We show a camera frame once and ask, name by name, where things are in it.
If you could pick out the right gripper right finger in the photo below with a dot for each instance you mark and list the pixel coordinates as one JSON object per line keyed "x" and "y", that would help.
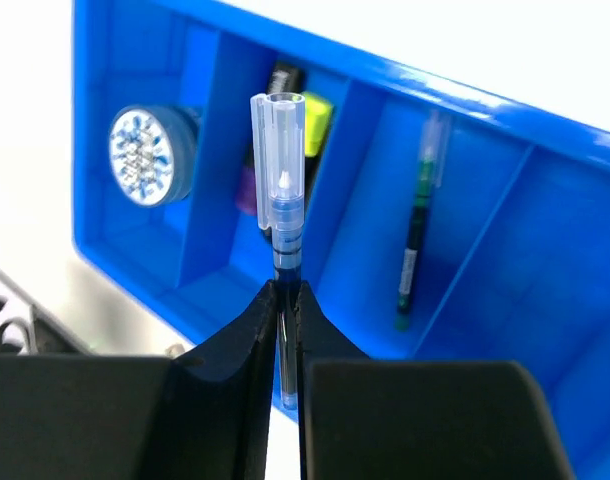
{"x": 362, "y": 418}

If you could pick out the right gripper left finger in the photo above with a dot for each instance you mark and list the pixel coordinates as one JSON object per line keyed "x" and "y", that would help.
{"x": 202, "y": 415}

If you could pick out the blue round tape container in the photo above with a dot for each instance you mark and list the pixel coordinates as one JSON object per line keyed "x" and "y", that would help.
{"x": 152, "y": 151}

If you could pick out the blue pen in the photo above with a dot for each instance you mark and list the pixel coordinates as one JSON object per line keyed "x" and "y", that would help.
{"x": 278, "y": 130}

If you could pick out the green pen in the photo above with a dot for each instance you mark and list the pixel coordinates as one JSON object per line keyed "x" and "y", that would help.
{"x": 430, "y": 164}

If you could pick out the yellow cap black highlighter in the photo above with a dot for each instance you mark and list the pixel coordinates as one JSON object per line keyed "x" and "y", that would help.
{"x": 318, "y": 114}

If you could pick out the purple cap highlighter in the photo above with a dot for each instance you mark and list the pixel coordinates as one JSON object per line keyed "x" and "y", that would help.
{"x": 284, "y": 78}

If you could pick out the blue divided plastic bin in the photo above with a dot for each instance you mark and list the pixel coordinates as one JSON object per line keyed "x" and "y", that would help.
{"x": 516, "y": 259}

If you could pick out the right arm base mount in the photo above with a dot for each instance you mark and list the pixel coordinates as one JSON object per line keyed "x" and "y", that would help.
{"x": 29, "y": 330}

